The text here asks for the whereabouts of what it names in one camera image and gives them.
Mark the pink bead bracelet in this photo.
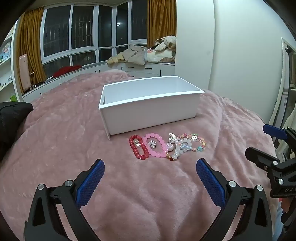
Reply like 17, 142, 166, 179
143, 133, 167, 158

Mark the white plastic storage box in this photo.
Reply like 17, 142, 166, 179
98, 75, 206, 141

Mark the white bead bracelet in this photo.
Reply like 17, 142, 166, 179
171, 137, 193, 160

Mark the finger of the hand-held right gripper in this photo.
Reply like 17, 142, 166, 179
263, 124, 296, 142
245, 147, 281, 172

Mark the beige clothes pile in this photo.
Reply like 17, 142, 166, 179
106, 45, 148, 67

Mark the red cloth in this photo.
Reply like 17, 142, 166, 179
53, 65, 82, 77

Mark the white framed mirror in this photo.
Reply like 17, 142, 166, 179
270, 37, 296, 160

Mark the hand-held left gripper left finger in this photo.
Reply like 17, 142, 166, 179
23, 159, 105, 241

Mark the black jacket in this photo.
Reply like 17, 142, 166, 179
0, 101, 34, 161

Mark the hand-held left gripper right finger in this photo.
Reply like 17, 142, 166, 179
196, 158, 273, 241

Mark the large bay window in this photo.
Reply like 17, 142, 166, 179
40, 0, 151, 71

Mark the pink suitcase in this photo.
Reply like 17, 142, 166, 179
18, 54, 33, 92

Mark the colourful flower bead bracelet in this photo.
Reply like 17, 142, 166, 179
177, 132, 207, 153

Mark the white wall shelf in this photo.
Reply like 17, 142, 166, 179
0, 29, 22, 102

